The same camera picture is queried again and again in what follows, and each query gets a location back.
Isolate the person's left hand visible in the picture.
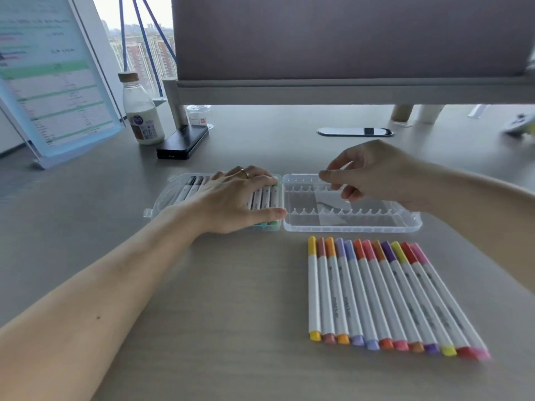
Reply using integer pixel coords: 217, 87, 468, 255
190, 165, 288, 236

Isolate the person's right hand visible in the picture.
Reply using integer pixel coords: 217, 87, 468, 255
319, 139, 431, 212

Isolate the brown-ended white marker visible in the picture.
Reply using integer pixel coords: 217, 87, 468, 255
184, 175, 205, 203

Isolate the mint-ended white marker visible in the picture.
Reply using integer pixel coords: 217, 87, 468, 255
261, 187, 273, 230

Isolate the black-ended white marker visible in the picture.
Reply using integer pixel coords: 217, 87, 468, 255
173, 175, 196, 205

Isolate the clear plastic marker case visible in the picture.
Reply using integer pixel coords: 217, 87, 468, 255
143, 173, 423, 233

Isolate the pink-ended white marker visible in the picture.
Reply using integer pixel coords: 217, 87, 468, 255
362, 239, 410, 352

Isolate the red-tipped white marker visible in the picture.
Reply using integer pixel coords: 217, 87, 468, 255
353, 239, 395, 351

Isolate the copper-ended white marker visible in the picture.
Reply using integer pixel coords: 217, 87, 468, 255
372, 241, 425, 354

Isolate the dusty-pink-ended white marker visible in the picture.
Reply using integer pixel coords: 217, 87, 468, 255
316, 237, 337, 344

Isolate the crimson-ended white marker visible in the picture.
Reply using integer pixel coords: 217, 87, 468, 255
401, 242, 477, 360

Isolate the light-pink-ended white marker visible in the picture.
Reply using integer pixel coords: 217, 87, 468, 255
411, 243, 492, 362

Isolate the person's right forearm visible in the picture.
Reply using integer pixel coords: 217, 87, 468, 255
411, 162, 535, 295

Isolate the person's left forearm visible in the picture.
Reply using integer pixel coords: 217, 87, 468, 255
0, 200, 210, 401

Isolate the brown paper cup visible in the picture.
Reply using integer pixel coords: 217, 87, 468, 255
391, 105, 415, 123

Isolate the white paper cup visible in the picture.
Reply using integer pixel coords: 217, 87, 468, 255
416, 105, 446, 125

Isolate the black rectangular power bank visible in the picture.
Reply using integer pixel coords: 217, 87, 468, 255
157, 125, 209, 160

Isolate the grey desk shelf riser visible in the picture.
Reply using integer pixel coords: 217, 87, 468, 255
162, 75, 535, 130

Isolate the small clear jar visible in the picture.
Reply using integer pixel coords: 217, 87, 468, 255
186, 105, 214, 130

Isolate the white milk bottle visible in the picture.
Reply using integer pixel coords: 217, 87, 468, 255
118, 72, 165, 146

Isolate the grey desk divider shelf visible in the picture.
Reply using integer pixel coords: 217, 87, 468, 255
171, 0, 535, 82

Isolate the white and yellow controller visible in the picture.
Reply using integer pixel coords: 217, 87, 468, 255
503, 114, 535, 138

